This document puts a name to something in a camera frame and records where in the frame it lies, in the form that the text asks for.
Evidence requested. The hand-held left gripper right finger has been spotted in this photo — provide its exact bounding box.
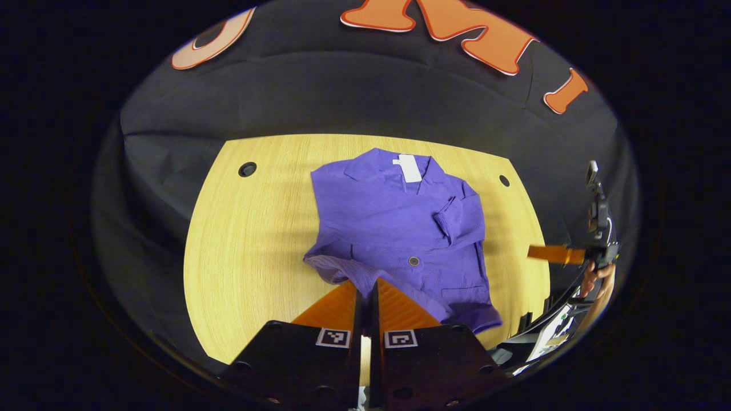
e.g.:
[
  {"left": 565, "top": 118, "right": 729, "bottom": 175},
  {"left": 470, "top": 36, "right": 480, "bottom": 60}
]
[{"left": 368, "top": 278, "right": 510, "bottom": 411}]

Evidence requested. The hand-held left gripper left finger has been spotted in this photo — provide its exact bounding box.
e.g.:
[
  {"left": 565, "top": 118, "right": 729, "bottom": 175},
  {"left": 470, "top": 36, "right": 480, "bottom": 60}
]
[{"left": 219, "top": 280, "right": 366, "bottom": 411}]

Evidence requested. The purple knit cardigan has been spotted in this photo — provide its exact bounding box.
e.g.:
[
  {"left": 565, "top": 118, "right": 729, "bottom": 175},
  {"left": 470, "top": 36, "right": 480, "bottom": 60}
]
[{"left": 303, "top": 147, "right": 503, "bottom": 335}]

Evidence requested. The white flat panel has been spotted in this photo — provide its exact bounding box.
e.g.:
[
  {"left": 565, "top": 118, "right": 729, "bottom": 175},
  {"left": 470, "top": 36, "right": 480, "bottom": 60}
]
[{"left": 511, "top": 308, "right": 577, "bottom": 377}]

